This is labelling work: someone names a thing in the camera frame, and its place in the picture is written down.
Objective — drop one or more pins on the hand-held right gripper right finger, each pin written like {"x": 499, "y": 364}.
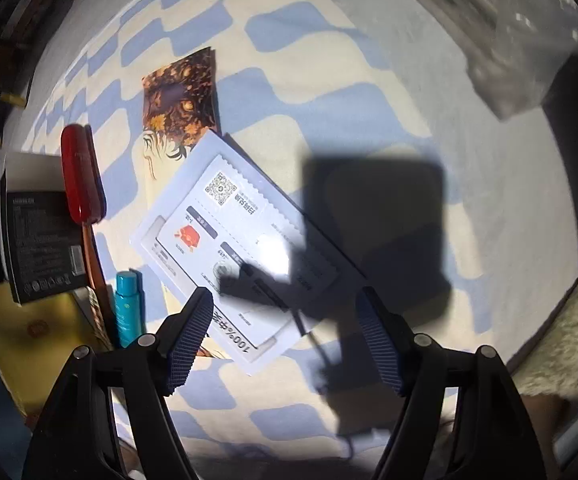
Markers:
{"x": 379, "y": 345}

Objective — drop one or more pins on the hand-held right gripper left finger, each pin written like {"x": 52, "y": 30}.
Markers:
{"x": 189, "y": 340}

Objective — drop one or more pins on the small teal plastic bottle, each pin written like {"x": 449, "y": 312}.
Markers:
{"x": 128, "y": 305}

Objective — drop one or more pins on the white printed leaflet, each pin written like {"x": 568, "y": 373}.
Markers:
{"x": 229, "y": 220}

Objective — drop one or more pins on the gold cardboard box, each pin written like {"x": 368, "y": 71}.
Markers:
{"x": 29, "y": 350}

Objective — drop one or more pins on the black product box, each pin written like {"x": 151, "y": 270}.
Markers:
{"x": 39, "y": 240}

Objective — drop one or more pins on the red oblong case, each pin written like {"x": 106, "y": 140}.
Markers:
{"x": 79, "y": 175}

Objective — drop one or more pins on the long printed paper box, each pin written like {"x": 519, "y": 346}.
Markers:
{"x": 179, "y": 95}

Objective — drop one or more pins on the person's right leg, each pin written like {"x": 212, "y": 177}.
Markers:
{"x": 534, "y": 412}

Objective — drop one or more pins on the white fluffy slipper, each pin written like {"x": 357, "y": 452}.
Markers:
{"x": 564, "y": 340}

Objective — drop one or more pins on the blue and cream checkered mat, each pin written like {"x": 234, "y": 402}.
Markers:
{"x": 369, "y": 85}

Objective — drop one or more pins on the black chair with gold feet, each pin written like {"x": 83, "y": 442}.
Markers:
{"x": 13, "y": 99}

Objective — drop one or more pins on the clear plastic wrapped bundle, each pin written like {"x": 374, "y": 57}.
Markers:
{"x": 509, "y": 60}

